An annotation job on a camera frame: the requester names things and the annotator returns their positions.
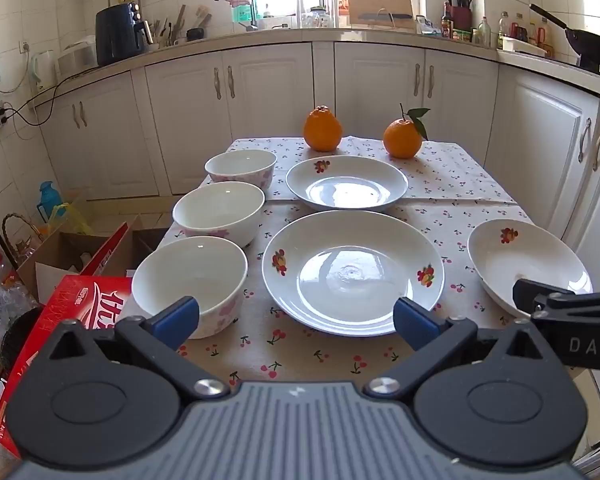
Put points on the white bowl with pink flowers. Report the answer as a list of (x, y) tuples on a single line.
[(240, 165), (190, 270), (215, 210)]

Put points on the clear plastic bag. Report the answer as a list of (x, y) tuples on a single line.
[(0, 290)]

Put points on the white countertop appliance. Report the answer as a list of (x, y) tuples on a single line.
[(77, 57)]

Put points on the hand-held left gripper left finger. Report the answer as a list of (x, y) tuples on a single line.
[(180, 317)]

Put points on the brown cardboard box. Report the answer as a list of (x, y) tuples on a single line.
[(55, 255)]

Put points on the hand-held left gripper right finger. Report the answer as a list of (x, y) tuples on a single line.
[(415, 320)]

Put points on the black wok pan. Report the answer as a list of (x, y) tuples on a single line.
[(592, 45)]

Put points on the red knife block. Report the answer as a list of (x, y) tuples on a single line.
[(461, 12)]

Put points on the white electric kettle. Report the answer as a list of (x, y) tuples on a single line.
[(42, 70)]

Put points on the cooking oil bottle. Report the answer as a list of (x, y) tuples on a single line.
[(503, 27)]

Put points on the dark air fryer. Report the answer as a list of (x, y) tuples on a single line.
[(120, 32)]

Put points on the orange with green leaf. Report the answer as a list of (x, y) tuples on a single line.
[(402, 137)]

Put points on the dark sauce bottle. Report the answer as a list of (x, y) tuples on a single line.
[(447, 22)]

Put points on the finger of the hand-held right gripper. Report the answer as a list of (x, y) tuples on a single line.
[(540, 295)]

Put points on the utensil holder with utensils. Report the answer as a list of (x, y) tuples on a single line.
[(165, 27)]

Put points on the white plate with fruit print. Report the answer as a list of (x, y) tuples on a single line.
[(352, 260), (345, 185), (520, 260)]

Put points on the metal kitchen faucet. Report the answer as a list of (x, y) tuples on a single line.
[(250, 10)]

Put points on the wooden cutting board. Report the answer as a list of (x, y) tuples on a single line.
[(375, 0)]

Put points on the orange with knobby top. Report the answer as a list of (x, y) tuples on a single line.
[(322, 130)]

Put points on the white plastic tray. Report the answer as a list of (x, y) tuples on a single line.
[(525, 46)]

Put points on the clear glass bottle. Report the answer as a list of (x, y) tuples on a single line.
[(484, 32)]

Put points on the red carton box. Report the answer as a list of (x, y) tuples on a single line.
[(80, 300)]

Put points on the blue thermos jug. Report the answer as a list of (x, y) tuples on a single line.
[(47, 200)]

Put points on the white kitchen cabinets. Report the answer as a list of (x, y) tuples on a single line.
[(280, 110)]

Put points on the cherry print tablecloth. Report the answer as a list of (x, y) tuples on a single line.
[(480, 185)]

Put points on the glass jar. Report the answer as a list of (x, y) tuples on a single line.
[(315, 17)]

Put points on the yellow plastic bag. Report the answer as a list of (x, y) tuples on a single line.
[(72, 217)]

